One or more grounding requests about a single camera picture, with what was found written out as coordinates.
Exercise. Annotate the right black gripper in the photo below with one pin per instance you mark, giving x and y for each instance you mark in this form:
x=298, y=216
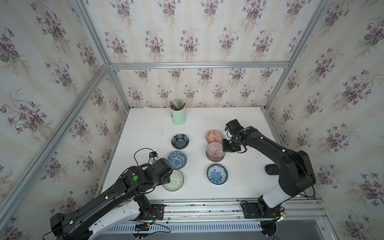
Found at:
x=225, y=148

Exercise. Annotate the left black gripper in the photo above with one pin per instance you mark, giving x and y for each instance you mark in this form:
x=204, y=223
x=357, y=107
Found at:
x=167, y=179

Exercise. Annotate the green triangle pattern bowl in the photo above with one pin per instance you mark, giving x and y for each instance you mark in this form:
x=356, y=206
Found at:
x=177, y=181

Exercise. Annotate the maroon striped bowl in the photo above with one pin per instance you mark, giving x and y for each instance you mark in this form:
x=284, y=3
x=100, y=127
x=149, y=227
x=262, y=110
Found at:
x=215, y=150

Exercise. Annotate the dark navy patterned bowl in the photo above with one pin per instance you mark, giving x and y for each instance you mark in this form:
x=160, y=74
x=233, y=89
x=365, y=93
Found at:
x=180, y=141

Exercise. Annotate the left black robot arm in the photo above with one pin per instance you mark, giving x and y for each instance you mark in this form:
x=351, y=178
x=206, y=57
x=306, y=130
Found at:
x=124, y=201

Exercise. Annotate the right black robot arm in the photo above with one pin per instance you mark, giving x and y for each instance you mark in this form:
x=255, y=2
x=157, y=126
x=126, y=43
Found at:
x=295, y=170

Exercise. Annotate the blue damask bowl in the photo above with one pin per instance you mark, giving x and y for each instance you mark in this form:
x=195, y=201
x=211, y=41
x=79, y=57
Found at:
x=178, y=160

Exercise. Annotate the orange diamond pattern bowl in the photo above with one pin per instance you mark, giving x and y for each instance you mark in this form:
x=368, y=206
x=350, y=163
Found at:
x=214, y=136

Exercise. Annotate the brown lattice bowl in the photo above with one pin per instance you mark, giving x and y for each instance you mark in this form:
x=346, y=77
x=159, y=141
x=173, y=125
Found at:
x=215, y=160

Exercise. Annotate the blue floral bowl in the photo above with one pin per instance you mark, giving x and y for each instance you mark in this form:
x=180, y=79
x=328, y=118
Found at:
x=217, y=174

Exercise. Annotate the mint green utensil cup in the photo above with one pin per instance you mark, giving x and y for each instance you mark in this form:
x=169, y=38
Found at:
x=179, y=116

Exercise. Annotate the colourful sticks in cup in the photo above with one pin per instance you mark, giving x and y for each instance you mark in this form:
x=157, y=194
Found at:
x=177, y=104

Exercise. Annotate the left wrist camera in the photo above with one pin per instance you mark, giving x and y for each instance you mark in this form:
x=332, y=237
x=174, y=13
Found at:
x=153, y=157

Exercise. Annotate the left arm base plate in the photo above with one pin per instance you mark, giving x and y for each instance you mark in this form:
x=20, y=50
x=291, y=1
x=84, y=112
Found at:
x=156, y=213

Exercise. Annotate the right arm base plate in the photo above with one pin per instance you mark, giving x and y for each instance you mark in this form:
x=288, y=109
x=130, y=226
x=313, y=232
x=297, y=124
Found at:
x=253, y=211

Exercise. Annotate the aluminium front rail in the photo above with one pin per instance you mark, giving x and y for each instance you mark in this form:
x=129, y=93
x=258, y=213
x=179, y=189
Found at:
x=223, y=210

